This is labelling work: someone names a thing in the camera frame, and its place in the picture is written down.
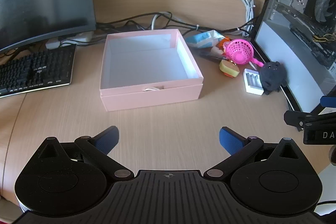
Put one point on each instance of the red and yellow helmet toy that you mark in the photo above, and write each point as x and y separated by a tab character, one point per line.
228	67

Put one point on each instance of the white plastic case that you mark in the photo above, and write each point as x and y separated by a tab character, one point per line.
253	81

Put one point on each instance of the pink cardboard box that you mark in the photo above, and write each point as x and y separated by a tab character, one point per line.
147	100

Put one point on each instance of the small white power adapter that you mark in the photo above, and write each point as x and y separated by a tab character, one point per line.
53	43

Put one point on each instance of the black plush toy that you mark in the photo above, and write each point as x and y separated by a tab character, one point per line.
273	75

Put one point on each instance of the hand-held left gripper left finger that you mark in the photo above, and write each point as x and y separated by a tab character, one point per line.
106	141

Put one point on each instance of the black tube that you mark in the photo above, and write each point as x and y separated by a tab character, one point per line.
210	54

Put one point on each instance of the glass-sided computer case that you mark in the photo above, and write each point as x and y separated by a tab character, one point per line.
288	43

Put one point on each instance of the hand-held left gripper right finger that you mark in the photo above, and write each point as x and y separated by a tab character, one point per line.
231	140

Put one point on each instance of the orange pumpkin toy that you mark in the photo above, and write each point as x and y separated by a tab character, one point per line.
225	43

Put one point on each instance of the pink plastic toy basket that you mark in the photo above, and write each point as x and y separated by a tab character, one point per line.
239	50

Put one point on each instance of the blue and white tissue packet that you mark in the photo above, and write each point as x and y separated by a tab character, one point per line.
202	39

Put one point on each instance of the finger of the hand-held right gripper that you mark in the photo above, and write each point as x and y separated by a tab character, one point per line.
328	102
294	117

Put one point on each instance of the black mechanical keyboard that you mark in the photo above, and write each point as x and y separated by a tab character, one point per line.
34	69

